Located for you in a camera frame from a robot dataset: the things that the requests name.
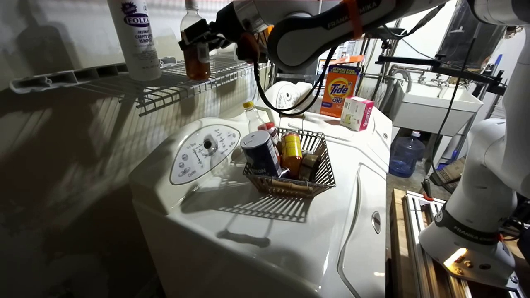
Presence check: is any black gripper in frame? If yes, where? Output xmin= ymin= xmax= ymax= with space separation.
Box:
xmin=180 ymin=4 xmax=259 ymax=59

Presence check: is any clear bottle yellow cap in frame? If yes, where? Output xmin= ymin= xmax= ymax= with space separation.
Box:
xmin=243 ymin=102 xmax=263 ymax=133

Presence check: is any clear bottle with brown liquid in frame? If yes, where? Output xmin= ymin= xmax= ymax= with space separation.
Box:
xmin=180 ymin=0 xmax=210 ymax=80

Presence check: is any yellow bottle in basket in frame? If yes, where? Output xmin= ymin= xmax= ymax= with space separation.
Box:
xmin=281 ymin=133 xmax=302 ymax=176

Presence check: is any blue water jug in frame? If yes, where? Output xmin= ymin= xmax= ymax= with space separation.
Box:
xmin=389 ymin=131 xmax=425 ymax=178

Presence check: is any red item in basket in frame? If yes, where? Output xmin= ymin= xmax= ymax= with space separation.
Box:
xmin=258 ymin=122 xmax=274 ymax=133

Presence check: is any white washing machine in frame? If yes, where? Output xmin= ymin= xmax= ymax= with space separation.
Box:
xmin=130 ymin=117 xmax=392 ymax=298
xmin=256 ymin=80 xmax=393 ymax=146

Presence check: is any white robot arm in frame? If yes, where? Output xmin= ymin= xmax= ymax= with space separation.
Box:
xmin=178 ymin=0 xmax=530 ymax=289

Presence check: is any white utility sink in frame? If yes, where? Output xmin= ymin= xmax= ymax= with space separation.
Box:
xmin=392 ymin=85 xmax=481 ymax=136

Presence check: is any orange Tide detergent box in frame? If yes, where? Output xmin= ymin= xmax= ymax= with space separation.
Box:
xmin=319 ymin=65 xmax=359 ymax=118

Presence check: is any dark cylindrical can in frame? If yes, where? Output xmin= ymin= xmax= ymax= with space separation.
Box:
xmin=239 ymin=131 xmax=279 ymax=178

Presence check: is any white wire shelf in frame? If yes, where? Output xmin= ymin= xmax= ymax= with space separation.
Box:
xmin=9 ymin=57 xmax=251 ymax=117

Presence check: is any brown wicker basket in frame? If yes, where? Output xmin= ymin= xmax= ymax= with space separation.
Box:
xmin=243 ymin=128 xmax=336 ymax=198

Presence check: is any tall white spray bottle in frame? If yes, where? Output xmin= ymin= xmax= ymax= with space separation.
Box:
xmin=107 ymin=0 xmax=160 ymax=82

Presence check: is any small white pink box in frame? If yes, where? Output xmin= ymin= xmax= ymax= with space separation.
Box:
xmin=340 ymin=97 xmax=374 ymax=131

